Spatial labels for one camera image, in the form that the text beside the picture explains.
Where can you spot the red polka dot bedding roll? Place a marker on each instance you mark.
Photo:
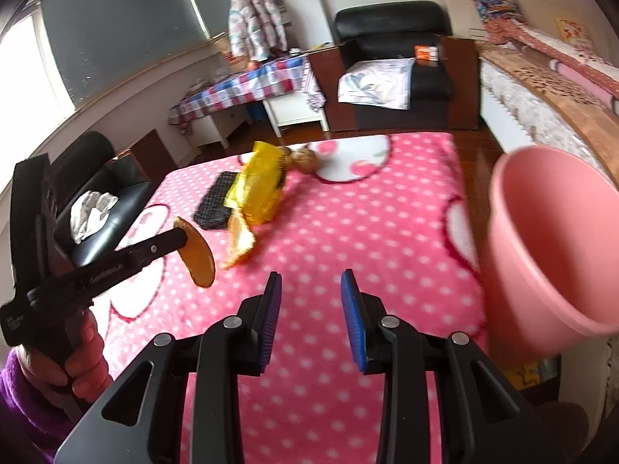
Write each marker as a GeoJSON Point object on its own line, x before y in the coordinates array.
{"type": "Point", "coordinates": [556, 51]}

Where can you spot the brown potato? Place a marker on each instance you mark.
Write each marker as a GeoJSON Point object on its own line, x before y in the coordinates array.
{"type": "Point", "coordinates": [304, 162]}

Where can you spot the colourful patterned pillow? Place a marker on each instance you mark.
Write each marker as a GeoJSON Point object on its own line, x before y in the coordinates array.
{"type": "Point", "coordinates": [498, 7]}

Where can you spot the white crumpled cloth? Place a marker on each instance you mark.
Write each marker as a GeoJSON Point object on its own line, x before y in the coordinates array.
{"type": "Point", "coordinates": [92, 212]}

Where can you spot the white quilted mattress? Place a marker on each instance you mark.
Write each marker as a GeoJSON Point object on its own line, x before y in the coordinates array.
{"type": "Point", "coordinates": [508, 101]}

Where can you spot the black foam net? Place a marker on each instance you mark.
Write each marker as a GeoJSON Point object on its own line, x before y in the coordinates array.
{"type": "Point", "coordinates": [213, 203]}

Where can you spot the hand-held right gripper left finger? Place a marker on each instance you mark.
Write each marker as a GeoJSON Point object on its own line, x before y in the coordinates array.
{"type": "Point", "coordinates": [271, 319]}

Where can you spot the brown paper bag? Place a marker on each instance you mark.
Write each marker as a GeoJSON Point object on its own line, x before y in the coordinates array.
{"type": "Point", "coordinates": [223, 47]}

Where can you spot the yellow patterned box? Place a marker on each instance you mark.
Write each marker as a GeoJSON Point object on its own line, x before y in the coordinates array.
{"type": "Point", "coordinates": [532, 374]}

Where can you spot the pink rolled mat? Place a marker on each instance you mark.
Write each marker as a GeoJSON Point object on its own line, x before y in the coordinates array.
{"type": "Point", "coordinates": [580, 75]}

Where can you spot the pastel puffy jacket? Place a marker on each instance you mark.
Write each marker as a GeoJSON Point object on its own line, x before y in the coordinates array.
{"type": "Point", "coordinates": [251, 24]}

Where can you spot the yellow plastic bag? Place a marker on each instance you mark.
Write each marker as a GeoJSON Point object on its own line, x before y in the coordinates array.
{"type": "Point", "coordinates": [258, 183]}

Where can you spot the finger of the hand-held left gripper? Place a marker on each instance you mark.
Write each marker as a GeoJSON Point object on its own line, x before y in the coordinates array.
{"type": "Point", "coordinates": [159, 246]}

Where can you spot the bed with patterned bedding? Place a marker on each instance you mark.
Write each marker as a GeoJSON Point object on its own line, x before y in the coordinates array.
{"type": "Point", "coordinates": [556, 92]}

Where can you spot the yellow floral cushion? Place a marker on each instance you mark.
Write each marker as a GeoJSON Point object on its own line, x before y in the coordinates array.
{"type": "Point", "coordinates": [573, 29]}

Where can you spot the black armchair with wooden arms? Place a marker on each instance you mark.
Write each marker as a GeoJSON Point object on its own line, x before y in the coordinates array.
{"type": "Point", "coordinates": [387, 22]}
{"type": "Point", "coordinates": [130, 188]}

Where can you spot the purple sleeved left forearm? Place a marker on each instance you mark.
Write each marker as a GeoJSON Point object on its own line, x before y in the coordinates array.
{"type": "Point", "coordinates": [24, 420]}

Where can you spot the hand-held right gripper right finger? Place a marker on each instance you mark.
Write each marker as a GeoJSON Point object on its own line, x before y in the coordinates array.
{"type": "Point", "coordinates": [353, 319]}

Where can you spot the checkered tablecloth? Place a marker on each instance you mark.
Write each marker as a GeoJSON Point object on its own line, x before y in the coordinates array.
{"type": "Point", "coordinates": [242, 84]}

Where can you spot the window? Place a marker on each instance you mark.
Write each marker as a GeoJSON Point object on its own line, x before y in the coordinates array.
{"type": "Point", "coordinates": [121, 34]}

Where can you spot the orange fruit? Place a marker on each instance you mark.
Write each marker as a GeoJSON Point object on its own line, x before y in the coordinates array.
{"type": "Point", "coordinates": [252, 65]}

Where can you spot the pink polka dot blanket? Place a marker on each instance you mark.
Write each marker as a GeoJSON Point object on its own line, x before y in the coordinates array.
{"type": "Point", "coordinates": [362, 232]}

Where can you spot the orange peel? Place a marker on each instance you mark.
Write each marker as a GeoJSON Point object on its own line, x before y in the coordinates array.
{"type": "Point", "coordinates": [198, 256]}
{"type": "Point", "coordinates": [239, 241]}

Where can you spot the orange box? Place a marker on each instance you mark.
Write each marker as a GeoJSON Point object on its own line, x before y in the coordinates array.
{"type": "Point", "coordinates": [428, 54]}

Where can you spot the floral white pillowcase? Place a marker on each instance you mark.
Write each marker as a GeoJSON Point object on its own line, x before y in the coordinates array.
{"type": "Point", "coordinates": [377, 84]}

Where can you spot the white wooden table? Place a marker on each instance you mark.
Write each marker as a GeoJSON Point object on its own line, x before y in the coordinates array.
{"type": "Point", "coordinates": [295, 106]}

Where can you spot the person's left hand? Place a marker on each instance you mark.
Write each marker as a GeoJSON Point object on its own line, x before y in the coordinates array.
{"type": "Point", "coordinates": [89, 348]}

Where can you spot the pink plastic bucket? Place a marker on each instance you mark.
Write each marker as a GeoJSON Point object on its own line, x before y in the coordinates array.
{"type": "Point", "coordinates": [512, 261]}

